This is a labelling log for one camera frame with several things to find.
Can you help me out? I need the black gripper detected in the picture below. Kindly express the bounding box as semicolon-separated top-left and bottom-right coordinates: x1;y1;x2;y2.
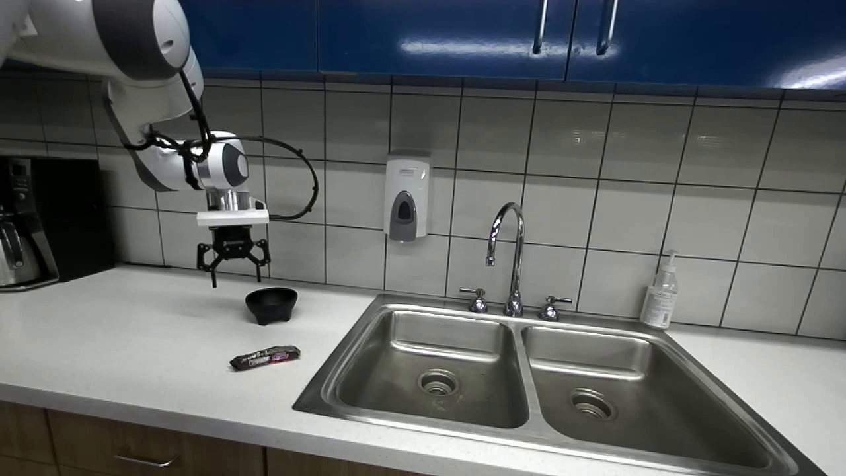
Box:
193;224;272;290

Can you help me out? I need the stainless steel double sink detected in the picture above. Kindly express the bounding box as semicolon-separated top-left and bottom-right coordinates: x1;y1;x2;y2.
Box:
292;290;827;476

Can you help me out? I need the metal drawer handle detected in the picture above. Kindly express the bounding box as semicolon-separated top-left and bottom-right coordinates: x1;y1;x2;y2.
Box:
112;450;177;473

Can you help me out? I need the white wall soap dispenser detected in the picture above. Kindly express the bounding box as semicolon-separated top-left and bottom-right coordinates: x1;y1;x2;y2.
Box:
385;155;434;243

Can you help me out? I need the blue cabinet door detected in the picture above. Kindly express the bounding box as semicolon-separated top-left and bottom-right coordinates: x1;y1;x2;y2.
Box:
180;0;578;85
567;0;846;94

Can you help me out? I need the clear pump soap bottle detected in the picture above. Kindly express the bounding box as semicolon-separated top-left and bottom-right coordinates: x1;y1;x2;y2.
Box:
637;247;683;331

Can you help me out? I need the chrome faucet handle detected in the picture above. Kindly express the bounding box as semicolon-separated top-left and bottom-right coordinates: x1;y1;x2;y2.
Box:
457;286;489;313
537;294;575;323

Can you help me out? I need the wooden drawer front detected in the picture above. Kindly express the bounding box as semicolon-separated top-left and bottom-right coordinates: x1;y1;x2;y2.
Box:
49;407;267;476

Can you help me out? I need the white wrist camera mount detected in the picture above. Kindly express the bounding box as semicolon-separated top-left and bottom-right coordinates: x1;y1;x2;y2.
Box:
193;205;272;230

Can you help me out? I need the black coffee maker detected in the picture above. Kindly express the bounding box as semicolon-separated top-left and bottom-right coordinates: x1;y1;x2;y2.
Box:
0;155;116;294

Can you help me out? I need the wooden cabinet front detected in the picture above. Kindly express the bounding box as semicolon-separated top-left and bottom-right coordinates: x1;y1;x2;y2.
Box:
266;447;418;476
0;399;59;476

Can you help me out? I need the chrome gooseneck faucet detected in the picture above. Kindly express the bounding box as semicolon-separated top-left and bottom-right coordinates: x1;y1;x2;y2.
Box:
484;198;530;317

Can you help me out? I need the small black bowl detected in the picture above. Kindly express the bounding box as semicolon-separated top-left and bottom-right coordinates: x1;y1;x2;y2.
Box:
243;286;301;328

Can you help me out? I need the silver cabinet door handle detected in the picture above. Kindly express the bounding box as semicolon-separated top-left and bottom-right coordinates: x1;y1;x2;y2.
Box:
596;0;621;58
530;0;553;58

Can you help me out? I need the black marker pen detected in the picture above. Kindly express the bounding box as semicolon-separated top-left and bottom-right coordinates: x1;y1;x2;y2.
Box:
229;344;305;372

